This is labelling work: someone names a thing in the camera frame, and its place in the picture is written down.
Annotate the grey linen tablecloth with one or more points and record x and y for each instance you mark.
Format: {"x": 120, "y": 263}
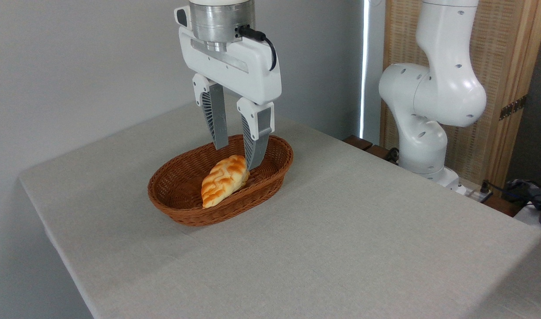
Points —
{"x": 341, "y": 243}

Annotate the metal screen hinge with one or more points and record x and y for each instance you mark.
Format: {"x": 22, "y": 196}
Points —
{"x": 513, "y": 107}

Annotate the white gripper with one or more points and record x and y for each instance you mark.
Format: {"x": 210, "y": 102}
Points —
{"x": 253, "y": 71}

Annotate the dark brown wooden platform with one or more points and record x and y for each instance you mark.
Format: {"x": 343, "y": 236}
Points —
{"x": 357, "y": 142}

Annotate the brown oval wicker basket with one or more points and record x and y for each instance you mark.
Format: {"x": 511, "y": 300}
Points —
{"x": 182, "y": 212}

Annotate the golden braided bread loaf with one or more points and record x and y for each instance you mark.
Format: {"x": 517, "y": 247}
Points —
{"x": 224, "y": 179}

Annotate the black power plug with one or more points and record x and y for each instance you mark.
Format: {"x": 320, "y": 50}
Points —
{"x": 485, "y": 187}

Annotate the bright vertical light strip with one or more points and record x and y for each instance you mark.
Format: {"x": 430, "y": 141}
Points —
{"x": 364, "y": 66}

